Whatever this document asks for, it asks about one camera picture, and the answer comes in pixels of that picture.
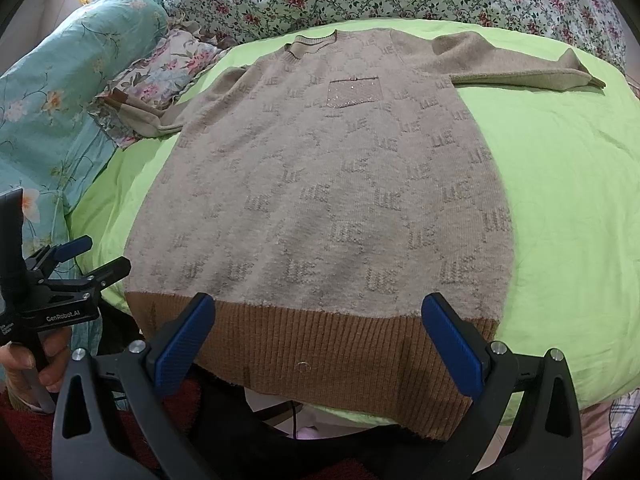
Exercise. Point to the beige patterned knit sweater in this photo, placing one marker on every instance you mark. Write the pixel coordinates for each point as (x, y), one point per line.
(320, 185)

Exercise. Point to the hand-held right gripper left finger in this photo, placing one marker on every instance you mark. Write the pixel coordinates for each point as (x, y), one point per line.
(184, 346)

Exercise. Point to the checked cloth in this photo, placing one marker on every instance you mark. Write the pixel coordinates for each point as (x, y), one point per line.
(607, 425)

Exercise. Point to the person's left hand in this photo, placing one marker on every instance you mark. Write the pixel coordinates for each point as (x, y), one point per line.
(56, 360)

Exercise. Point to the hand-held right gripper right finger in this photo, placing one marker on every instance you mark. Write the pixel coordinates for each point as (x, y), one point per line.
(452, 346)

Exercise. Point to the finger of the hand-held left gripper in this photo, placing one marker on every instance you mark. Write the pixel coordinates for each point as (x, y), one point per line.
(107, 270)
(75, 248)

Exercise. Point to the ruffled floral pillow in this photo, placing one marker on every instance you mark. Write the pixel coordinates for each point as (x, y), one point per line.
(160, 65)

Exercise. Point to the teal floral quilt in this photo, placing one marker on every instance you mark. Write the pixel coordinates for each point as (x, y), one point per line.
(50, 110)

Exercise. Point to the light green bed sheet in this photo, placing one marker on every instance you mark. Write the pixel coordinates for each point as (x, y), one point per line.
(560, 210)

